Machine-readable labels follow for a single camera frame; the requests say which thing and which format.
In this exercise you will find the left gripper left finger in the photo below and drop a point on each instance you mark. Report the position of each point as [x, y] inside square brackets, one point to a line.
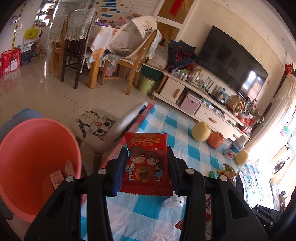
[60, 217]

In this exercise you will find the yellow orange snack bag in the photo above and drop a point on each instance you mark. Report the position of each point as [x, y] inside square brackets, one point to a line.
[228, 171]

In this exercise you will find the crushed white plastic bottle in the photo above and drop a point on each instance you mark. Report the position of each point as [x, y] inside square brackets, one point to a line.
[174, 201]

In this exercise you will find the pink plastic basin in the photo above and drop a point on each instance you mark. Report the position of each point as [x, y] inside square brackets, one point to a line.
[30, 153]

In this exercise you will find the red wedding candy pack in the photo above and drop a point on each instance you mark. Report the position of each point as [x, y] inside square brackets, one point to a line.
[146, 169]

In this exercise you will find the green trash can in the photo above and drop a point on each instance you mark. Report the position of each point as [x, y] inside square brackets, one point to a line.
[146, 85]

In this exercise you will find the white washing machine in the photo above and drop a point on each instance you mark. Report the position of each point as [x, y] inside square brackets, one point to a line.
[281, 158]

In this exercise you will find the yellow pear right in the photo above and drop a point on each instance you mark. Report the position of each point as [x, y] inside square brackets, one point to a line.
[241, 158]

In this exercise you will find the yellow pear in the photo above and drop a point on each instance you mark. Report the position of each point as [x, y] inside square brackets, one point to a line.
[201, 131]
[241, 158]

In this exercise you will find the white yogurt drink bottle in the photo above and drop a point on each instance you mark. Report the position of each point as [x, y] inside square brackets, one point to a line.
[234, 148]

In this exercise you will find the blue checkered tablecloth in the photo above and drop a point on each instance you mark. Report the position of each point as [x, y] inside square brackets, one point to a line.
[142, 217]

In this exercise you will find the red apple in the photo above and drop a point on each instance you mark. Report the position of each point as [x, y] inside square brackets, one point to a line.
[215, 140]

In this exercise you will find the yellow pear left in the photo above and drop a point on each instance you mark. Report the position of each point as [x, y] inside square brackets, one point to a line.
[201, 131]

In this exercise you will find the cartoon cat stool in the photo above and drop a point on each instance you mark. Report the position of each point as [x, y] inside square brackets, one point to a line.
[98, 129]

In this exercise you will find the covered standing air conditioner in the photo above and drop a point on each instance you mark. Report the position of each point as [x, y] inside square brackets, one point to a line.
[283, 101]

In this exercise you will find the golden ornament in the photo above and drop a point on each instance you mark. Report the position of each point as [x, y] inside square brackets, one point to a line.
[235, 103]

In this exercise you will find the pink storage box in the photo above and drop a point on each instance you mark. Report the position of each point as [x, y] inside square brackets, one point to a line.
[190, 104]

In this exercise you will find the white tv cabinet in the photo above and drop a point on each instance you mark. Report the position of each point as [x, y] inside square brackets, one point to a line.
[172, 91]

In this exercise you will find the electric kettle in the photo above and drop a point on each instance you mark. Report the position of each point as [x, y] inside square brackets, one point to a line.
[196, 77]

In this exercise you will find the black flat television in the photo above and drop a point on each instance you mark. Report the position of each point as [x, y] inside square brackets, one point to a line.
[232, 63]

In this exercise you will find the red gift bags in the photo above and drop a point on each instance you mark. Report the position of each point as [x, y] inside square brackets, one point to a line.
[10, 61]

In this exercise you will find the dark flower bouquet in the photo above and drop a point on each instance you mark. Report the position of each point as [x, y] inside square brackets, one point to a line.
[180, 54]

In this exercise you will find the wooden chair with cushion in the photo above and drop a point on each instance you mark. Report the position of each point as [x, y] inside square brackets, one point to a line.
[131, 46]

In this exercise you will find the yellow plastic bag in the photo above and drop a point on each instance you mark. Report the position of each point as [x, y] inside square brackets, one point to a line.
[32, 32]

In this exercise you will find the dining table with cloth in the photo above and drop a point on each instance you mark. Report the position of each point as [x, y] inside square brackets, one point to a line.
[100, 37]

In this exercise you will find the dark wooden chair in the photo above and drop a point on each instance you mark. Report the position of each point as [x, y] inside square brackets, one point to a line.
[76, 38]

